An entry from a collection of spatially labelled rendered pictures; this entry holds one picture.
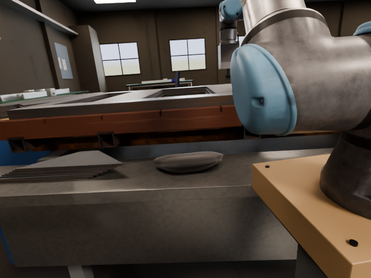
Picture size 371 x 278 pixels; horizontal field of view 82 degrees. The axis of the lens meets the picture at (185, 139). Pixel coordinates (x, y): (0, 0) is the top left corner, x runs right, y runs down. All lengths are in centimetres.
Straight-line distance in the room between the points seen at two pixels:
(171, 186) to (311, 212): 28
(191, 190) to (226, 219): 28
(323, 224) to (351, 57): 20
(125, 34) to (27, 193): 884
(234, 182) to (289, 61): 32
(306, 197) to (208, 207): 39
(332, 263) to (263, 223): 47
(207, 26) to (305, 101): 925
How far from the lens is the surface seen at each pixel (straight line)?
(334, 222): 35
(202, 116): 64
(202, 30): 941
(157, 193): 50
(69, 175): 64
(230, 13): 92
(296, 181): 42
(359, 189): 36
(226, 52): 102
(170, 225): 76
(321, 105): 27
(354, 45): 31
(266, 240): 82
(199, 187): 49
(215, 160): 58
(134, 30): 929
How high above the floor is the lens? 92
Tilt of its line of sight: 16 degrees down
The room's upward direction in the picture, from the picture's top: 4 degrees counter-clockwise
